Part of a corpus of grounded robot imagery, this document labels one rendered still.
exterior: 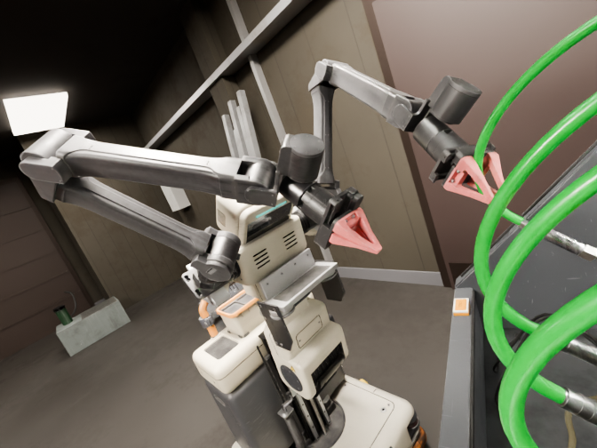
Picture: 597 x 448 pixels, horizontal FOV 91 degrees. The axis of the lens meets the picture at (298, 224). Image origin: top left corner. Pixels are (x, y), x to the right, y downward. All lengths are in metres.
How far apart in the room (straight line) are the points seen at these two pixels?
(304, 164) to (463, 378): 0.45
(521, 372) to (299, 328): 0.84
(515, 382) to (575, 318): 0.06
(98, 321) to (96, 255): 1.26
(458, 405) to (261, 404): 0.89
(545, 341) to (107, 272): 5.98
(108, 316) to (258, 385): 4.13
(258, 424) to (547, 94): 2.03
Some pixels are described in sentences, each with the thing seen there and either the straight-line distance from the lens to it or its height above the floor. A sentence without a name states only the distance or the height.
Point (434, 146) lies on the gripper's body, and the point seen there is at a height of 1.33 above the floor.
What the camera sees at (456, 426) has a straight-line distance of 0.58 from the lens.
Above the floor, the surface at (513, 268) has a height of 1.26.
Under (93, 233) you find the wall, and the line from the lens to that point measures 6.02.
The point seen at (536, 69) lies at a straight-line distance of 0.52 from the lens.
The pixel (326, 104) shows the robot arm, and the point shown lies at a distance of 1.01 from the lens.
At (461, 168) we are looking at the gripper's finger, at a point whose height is 1.29.
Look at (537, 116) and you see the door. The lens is 2.07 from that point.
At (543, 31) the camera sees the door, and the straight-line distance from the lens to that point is 2.05.
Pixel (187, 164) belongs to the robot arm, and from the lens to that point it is 0.56.
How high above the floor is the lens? 1.40
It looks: 13 degrees down
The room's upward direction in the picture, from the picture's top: 21 degrees counter-clockwise
